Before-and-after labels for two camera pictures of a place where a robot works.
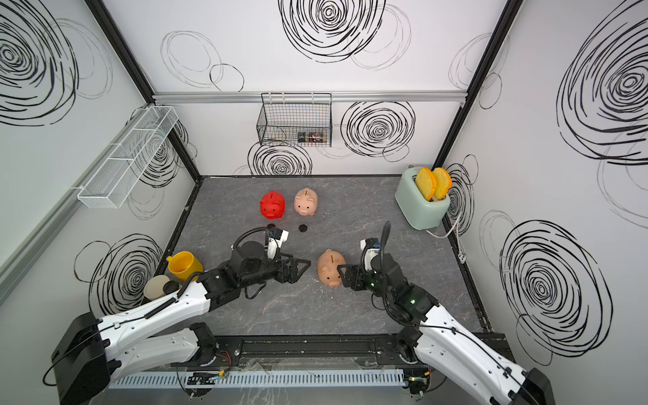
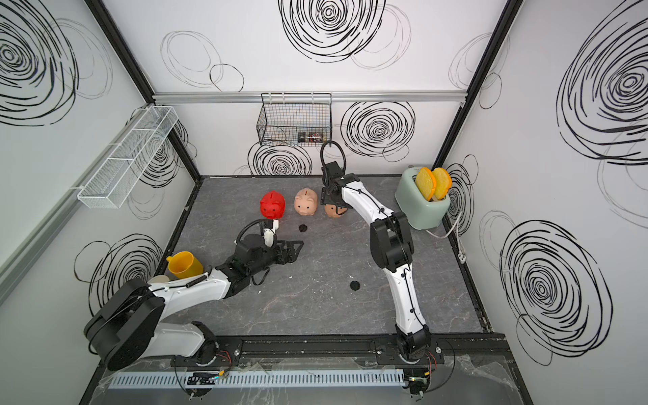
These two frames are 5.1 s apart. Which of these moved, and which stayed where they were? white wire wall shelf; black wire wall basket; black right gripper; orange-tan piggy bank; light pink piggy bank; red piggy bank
Moved: orange-tan piggy bank; black right gripper
Stayed: red piggy bank; white wire wall shelf; black wire wall basket; light pink piggy bank
